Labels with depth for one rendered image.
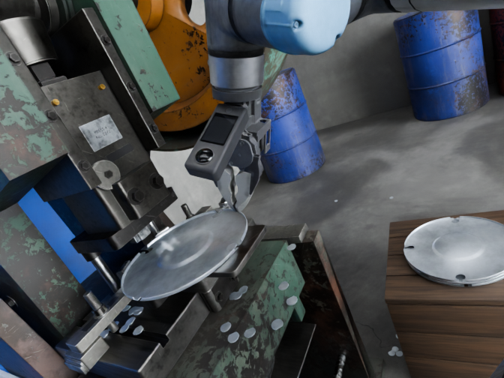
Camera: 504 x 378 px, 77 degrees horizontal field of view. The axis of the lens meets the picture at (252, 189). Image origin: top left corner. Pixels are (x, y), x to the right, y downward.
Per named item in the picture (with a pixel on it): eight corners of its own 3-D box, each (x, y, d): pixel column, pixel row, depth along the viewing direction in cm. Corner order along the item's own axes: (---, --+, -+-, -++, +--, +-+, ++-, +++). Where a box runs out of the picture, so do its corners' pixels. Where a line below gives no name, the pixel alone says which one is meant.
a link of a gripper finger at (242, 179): (263, 201, 58) (264, 155, 53) (250, 219, 53) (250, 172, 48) (247, 197, 59) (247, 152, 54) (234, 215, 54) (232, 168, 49)
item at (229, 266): (289, 272, 68) (265, 221, 63) (263, 327, 57) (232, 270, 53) (204, 272, 82) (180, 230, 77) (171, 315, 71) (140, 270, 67)
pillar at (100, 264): (124, 286, 74) (90, 238, 69) (117, 293, 72) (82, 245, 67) (118, 286, 75) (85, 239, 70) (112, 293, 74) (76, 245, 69)
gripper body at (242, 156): (271, 152, 54) (274, 79, 48) (252, 175, 47) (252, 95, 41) (231, 145, 57) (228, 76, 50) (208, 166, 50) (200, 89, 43)
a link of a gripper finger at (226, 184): (247, 197, 59) (247, 152, 54) (234, 215, 54) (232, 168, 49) (232, 193, 60) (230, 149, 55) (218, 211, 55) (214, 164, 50)
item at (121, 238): (185, 205, 76) (174, 185, 74) (124, 261, 61) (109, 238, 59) (143, 211, 85) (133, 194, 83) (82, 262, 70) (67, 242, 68)
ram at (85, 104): (183, 187, 69) (109, 52, 59) (135, 229, 58) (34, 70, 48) (136, 197, 79) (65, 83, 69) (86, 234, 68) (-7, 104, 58)
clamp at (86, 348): (148, 302, 69) (124, 266, 66) (85, 374, 57) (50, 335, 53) (132, 301, 73) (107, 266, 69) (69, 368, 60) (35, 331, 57)
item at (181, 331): (262, 235, 88) (253, 217, 86) (155, 395, 54) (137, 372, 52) (186, 240, 105) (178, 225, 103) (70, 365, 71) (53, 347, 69)
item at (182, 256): (196, 307, 49) (193, 303, 48) (96, 297, 65) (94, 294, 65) (269, 205, 70) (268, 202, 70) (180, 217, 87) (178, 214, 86)
